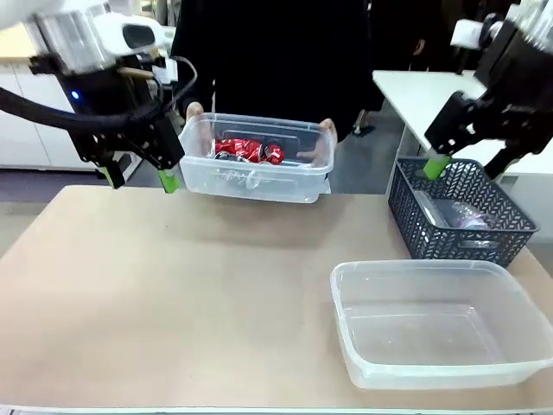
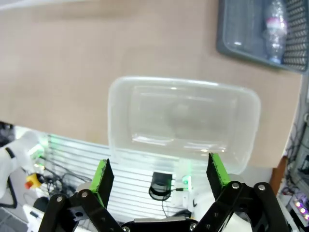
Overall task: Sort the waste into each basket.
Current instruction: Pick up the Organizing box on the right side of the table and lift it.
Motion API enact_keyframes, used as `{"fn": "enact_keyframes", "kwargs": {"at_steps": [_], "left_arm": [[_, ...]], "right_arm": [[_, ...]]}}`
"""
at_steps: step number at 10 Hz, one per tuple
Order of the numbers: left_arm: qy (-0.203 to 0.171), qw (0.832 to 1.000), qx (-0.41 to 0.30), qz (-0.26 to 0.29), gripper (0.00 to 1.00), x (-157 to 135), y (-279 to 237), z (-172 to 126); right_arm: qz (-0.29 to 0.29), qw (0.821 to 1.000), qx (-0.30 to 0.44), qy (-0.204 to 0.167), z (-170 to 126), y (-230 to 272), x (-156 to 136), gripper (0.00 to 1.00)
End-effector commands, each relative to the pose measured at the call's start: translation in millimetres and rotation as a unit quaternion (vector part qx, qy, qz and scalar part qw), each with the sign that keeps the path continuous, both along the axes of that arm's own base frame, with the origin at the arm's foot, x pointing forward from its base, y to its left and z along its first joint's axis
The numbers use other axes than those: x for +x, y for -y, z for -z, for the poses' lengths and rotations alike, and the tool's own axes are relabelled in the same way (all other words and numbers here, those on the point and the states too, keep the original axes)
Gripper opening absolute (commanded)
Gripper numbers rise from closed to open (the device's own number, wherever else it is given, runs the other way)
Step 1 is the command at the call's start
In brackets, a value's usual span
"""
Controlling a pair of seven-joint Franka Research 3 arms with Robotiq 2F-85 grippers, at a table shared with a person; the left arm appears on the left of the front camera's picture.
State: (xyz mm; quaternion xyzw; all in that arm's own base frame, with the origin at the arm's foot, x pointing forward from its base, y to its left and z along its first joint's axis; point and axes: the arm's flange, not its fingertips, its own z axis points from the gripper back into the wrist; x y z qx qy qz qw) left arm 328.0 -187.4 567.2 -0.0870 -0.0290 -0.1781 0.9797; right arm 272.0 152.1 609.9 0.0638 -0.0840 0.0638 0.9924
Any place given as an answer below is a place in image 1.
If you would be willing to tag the person's right hand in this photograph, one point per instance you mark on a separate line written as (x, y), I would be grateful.
(194, 110)

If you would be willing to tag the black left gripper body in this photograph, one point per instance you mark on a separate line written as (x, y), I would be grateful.
(103, 95)

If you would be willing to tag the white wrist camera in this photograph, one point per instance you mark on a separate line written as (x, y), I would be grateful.
(466, 32)
(166, 69)

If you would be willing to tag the clear plastic bin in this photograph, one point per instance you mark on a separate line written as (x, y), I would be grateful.
(432, 346)
(268, 192)

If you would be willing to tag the person's left hand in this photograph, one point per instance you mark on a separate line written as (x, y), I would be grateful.
(325, 134)

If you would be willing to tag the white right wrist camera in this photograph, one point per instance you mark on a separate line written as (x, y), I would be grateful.
(466, 32)

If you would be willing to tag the wooden counter top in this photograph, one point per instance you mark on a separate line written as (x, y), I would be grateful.
(10, 54)

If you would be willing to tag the white work table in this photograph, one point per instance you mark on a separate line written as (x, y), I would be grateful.
(415, 91)

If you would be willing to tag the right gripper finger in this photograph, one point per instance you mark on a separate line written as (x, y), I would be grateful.
(453, 125)
(503, 157)

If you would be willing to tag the crushed clear plastic bottle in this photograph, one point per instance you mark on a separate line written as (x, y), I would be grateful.
(237, 178)

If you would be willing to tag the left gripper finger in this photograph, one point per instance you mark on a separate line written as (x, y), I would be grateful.
(164, 147)
(108, 160)

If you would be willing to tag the bystander in dark clothes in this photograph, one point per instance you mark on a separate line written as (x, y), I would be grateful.
(432, 34)

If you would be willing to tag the clear plastic bag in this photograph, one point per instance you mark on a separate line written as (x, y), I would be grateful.
(466, 214)

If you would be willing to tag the red snack packets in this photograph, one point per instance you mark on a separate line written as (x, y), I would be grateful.
(242, 149)

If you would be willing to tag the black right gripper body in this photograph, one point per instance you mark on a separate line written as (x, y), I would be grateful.
(523, 99)

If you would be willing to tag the person in black top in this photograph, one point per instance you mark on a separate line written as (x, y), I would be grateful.
(276, 56)

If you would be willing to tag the dark grey lattice basket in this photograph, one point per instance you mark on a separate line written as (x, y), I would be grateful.
(432, 242)

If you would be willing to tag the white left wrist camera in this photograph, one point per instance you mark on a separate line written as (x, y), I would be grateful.
(166, 69)

